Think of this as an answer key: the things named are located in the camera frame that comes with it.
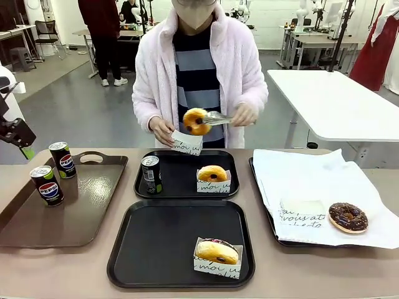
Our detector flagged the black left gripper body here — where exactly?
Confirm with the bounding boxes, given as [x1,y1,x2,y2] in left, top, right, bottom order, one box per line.
[0,117,37,150]

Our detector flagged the black Pepsi can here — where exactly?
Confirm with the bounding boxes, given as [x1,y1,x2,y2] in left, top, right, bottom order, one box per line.
[49,141,77,180]
[29,165,65,207]
[141,155,163,196]

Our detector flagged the printed paper donut box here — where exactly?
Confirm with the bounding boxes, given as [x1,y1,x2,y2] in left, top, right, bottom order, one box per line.
[170,130,204,154]
[279,199,325,229]

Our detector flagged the metal serving tongs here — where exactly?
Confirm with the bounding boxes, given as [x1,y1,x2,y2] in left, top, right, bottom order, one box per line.
[201,111,235,126]

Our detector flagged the dark sprinkled donut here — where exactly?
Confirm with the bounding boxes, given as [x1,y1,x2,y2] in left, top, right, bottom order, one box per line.
[203,237,235,249]

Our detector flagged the person's left forearm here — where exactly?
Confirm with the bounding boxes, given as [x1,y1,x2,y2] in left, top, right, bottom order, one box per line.
[236,73,269,110]

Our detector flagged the person's right forearm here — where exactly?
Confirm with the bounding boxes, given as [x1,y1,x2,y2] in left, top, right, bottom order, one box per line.
[131,87,163,132]

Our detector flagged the person's right hand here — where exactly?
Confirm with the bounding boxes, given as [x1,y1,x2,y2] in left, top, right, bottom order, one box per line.
[148,117,176,149]

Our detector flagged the person's left hand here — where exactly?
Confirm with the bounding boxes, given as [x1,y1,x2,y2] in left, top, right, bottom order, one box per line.
[231,102,259,127]

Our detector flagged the grey plastic stool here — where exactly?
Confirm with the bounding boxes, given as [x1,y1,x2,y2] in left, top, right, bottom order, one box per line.
[9,47,37,73]

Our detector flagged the white side desk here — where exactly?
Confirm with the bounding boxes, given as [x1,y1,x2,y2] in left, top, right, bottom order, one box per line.
[0,24,38,76]

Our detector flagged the black office chair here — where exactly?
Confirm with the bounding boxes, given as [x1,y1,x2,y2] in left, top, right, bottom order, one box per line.
[34,19,68,61]

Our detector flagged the grey background table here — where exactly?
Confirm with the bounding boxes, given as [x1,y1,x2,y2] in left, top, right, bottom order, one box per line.
[72,28,145,80]

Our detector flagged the bystander in dark red sweater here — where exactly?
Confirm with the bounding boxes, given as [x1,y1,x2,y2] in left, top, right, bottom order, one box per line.
[77,0,129,87]

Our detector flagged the small black serving tray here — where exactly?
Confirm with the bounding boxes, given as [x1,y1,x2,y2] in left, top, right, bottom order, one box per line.
[133,149,240,201]

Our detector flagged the person in pink jacket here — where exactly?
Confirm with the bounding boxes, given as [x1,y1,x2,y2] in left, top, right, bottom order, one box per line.
[131,2,269,150]

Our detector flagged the large black serving tray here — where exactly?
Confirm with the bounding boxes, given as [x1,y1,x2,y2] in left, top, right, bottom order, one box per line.
[106,199,257,289]

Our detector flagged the bystander in black clothes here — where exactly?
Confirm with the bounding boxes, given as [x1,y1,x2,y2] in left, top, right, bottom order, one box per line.
[119,0,138,24]

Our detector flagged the navy grey striped shirt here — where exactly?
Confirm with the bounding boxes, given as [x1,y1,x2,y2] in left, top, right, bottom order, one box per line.
[172,29,226,150]

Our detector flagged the beige face mask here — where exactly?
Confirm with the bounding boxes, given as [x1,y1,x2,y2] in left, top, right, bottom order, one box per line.
[172,0,218,31]

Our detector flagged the flat printed paper donut box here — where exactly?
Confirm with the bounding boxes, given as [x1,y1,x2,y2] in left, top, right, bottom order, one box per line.
[279,199,325,229]

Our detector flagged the black tray under paper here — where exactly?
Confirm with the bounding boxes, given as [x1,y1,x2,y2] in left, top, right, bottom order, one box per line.
[248,156,399,249]

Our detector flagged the white paper sheet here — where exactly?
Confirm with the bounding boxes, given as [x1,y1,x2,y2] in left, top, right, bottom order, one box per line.
[252,148,399,250]

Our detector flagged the white table with grey leg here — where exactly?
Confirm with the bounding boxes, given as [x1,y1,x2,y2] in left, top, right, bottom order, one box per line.
[266,69,399,150]

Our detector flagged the grey background workbench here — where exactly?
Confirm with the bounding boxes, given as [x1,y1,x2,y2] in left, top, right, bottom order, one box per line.
[278,24,368,71]

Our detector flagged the mannequin in red dress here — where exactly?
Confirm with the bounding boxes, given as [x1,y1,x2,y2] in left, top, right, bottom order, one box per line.
[349,0,399,92]

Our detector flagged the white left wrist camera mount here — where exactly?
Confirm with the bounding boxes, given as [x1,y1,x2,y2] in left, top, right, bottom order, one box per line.
[0,76,27,95]

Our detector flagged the brown plastic tray with handles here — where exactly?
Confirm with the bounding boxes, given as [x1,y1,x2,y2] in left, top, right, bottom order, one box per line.
[0,151,130,249]

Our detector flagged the chocolate sprinkled ring donut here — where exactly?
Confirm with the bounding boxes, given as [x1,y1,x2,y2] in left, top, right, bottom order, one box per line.
[328,202,370,235]

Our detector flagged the black camera stand pole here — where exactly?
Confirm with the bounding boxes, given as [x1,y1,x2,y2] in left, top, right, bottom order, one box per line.
[323,0,358,74]

